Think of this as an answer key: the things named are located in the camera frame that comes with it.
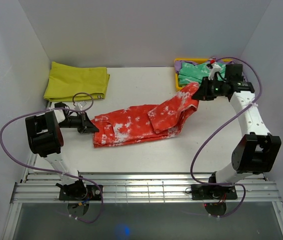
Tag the red tie-dye trousers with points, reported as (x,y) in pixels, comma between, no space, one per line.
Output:
(146,123)

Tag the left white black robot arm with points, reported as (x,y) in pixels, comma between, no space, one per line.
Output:
(45,139)

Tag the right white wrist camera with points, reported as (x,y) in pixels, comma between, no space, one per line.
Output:
(213,68)

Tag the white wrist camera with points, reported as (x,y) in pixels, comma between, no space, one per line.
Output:
(80,106)
(213,68)

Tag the yellow plastic bin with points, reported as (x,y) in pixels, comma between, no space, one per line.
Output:
(176,84)

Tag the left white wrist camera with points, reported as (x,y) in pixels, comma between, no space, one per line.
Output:
(80,106)

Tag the folded yellow-green trousers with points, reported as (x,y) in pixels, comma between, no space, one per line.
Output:
(69,83)

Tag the purple striped garment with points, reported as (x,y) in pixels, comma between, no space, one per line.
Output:
(198,61)

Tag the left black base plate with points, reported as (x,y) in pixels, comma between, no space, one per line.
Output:
(92,193)

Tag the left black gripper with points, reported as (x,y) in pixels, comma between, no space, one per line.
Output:
(86,126)

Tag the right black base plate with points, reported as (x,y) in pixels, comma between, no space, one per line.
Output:
(211,192)

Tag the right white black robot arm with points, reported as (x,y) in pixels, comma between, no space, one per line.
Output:
(257,150)

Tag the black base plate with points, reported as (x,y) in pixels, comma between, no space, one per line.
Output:
(211,192)
(92,193)

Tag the aluminium rail frame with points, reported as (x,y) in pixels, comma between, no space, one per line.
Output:
(147,190)

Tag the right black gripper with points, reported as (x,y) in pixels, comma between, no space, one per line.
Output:
(202,93)

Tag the green tie-dye trousers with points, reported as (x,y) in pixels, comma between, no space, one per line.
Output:
(190,73)

